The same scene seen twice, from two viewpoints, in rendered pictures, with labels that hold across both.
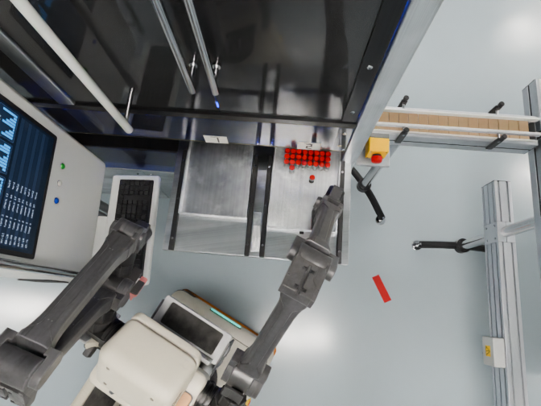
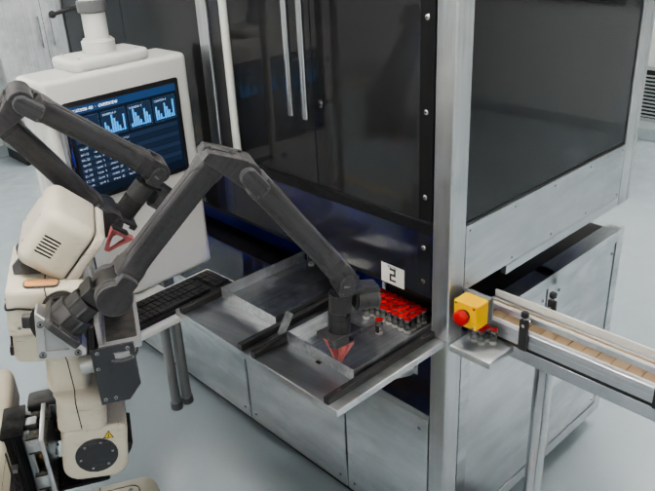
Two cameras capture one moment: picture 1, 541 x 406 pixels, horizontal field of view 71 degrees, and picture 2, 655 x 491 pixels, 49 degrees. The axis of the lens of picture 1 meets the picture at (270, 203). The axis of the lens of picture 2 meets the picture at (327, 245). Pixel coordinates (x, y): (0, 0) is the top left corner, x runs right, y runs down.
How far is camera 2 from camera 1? 1.51 m
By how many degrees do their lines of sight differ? 53
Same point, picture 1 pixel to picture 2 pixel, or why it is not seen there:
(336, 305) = not seen: outside the picture
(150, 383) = (53, 203)
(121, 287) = (109, 207)
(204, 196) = (259, 296)
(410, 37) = (445, 66)
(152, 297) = not seen: outside the picture
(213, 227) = (238, 318)
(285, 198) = not seen: hidden behind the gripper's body
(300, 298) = (204, 152)
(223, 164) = (305, 285)
